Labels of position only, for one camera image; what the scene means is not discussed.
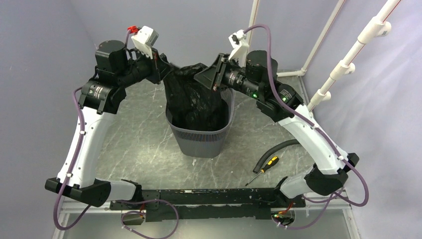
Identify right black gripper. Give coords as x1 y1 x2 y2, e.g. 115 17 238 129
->
195 52 263 100

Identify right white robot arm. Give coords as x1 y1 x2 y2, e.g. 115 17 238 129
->
194 50 359 207

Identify yellow black screwdriver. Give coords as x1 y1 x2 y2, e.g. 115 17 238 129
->
245 156 280 186

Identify black corrugated hose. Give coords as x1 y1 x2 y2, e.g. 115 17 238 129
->
253 138 301 174

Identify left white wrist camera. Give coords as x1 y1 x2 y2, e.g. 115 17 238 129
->
127 26 159 59

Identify grey mesh trash bin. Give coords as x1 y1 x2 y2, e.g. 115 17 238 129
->
165 89 235 158

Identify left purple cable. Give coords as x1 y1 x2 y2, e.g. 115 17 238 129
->
52 28 180 239

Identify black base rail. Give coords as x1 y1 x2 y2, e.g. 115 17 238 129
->
109 188 306 222

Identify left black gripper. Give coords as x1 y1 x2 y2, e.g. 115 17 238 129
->
117 45 174 88

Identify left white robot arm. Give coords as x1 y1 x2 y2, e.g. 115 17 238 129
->
45 40 173 209

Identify black trash bag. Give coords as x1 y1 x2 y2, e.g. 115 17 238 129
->
163 63 229 131

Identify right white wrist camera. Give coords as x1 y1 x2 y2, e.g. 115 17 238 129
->
228 29 249 61

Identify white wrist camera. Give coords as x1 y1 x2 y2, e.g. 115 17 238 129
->
228 29 249 61
127 26 159 59

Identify white PVC pipe frame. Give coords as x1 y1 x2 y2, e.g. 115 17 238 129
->
250 0 402 95

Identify aluminium extrusion rail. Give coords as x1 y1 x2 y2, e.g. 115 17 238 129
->
60 199 113 214

